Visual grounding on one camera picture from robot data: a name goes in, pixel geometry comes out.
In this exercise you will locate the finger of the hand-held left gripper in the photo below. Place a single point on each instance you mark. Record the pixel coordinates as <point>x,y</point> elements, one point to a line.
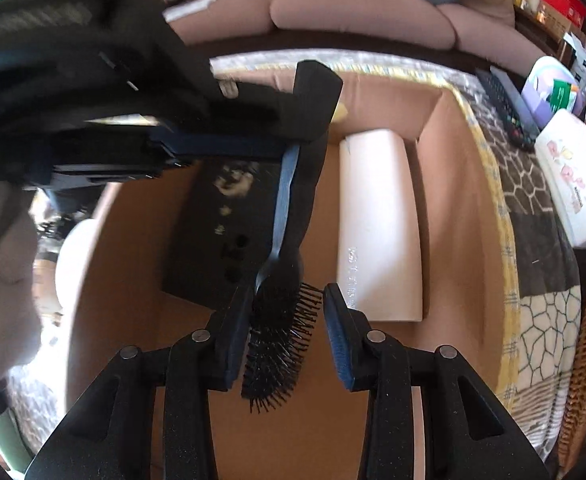
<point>223,149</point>
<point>315,100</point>

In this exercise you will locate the pink beige sofa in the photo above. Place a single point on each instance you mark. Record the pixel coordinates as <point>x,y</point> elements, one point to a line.
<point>363,15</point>

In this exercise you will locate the white printed tissue pack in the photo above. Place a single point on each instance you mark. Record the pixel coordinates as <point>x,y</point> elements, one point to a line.
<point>578,185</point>

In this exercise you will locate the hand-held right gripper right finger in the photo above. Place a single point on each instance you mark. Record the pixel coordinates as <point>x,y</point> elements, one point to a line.
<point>338,340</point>

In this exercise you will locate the grey patterned blanket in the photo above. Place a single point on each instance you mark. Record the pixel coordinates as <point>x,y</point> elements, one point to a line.
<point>538,200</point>

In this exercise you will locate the black hairbrush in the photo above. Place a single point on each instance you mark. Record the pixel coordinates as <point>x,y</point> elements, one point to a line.
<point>273,340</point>

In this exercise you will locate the dark grey booklet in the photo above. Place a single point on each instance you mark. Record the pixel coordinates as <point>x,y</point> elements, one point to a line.
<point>203,240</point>

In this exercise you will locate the brown cardboard box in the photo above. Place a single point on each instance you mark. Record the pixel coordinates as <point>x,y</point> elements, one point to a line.
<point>453,240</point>

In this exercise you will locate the person's left hand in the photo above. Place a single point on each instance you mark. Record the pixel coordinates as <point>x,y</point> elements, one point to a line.
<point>8,290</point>

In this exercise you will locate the black remote control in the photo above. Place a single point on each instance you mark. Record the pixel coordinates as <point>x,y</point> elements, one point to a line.
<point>505,105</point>

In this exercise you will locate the purple plastic container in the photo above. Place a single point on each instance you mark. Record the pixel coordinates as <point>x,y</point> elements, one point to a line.
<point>538,90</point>

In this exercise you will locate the white papers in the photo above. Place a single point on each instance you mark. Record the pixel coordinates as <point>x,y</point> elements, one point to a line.
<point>188,7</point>

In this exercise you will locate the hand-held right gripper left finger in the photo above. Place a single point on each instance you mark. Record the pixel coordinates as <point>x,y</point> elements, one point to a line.
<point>230,340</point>

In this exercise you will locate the yellow sponge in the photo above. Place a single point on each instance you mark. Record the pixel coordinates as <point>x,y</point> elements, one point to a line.
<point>340,112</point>

